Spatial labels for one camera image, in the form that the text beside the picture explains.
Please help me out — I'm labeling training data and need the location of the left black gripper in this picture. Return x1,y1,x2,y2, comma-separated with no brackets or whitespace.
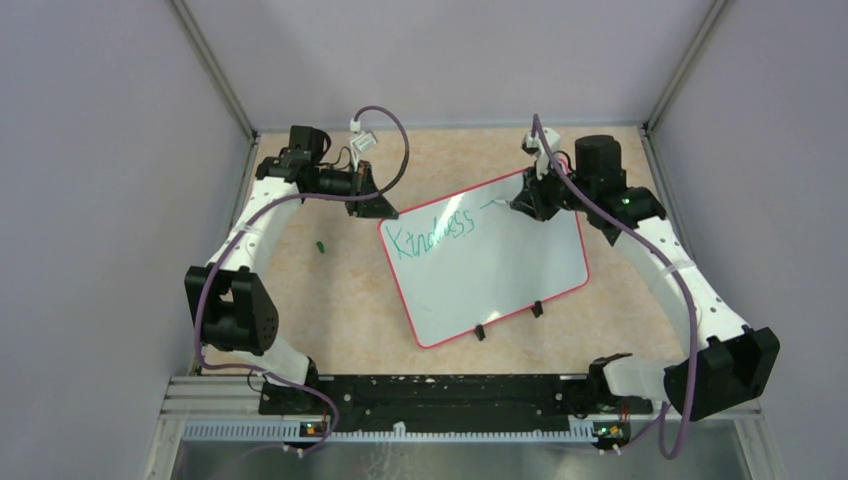
308,160,399,219

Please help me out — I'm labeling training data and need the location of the black whiteboard clip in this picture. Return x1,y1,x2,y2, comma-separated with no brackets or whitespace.
531,301,544,318
473,324,486,342

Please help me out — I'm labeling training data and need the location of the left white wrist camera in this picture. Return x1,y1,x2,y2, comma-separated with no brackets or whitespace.
348,119,378,170

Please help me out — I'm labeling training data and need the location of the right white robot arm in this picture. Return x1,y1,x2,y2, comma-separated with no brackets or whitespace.
509,129,781,421

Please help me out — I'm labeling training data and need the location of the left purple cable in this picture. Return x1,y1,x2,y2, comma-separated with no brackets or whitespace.
190,104,411,458

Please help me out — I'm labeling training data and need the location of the white cable duct rail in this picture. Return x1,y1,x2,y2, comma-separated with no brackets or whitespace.
182,420,598,444

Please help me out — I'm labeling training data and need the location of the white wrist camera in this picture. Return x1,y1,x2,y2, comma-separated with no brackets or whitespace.
521,127,561,180
348,119,378,170

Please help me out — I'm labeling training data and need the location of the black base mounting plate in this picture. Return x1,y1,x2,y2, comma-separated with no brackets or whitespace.
258,374,653,434

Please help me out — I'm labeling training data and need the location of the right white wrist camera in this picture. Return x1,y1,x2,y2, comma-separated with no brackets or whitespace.
521,127,561,180

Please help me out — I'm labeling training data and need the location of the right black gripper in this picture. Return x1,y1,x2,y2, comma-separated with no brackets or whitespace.
512,155,594,223

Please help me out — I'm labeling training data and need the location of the white board with red frame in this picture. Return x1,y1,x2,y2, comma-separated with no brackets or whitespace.
377,171,590,348

